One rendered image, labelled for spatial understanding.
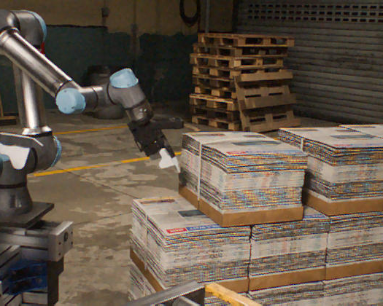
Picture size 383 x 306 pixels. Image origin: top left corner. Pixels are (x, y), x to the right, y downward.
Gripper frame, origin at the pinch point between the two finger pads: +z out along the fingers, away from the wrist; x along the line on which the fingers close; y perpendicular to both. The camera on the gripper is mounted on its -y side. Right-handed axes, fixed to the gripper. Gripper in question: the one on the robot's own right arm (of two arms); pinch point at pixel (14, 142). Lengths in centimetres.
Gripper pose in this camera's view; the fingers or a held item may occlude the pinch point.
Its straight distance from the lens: 104.5
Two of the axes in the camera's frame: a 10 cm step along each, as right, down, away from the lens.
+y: -1.2, 9.9, 0.9
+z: 8.1, 1.6, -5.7
